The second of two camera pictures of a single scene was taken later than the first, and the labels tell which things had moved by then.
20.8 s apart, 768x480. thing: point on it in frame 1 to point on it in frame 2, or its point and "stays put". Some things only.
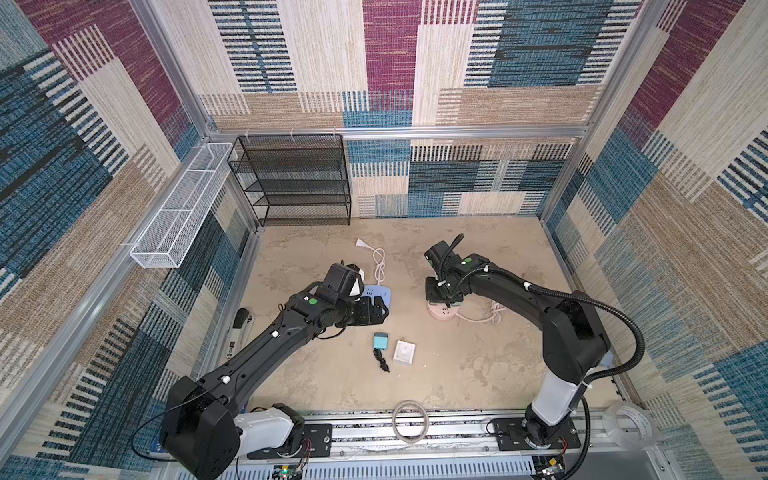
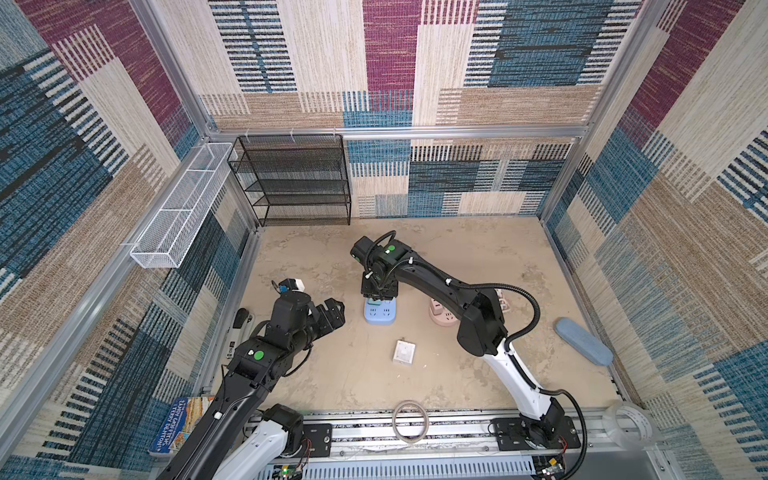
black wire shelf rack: [294, 179] stays put
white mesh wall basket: [166, 239] stays put
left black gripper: [367, 318] to [338, 317]
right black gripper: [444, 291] to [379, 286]
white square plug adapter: [404, 352] stays put
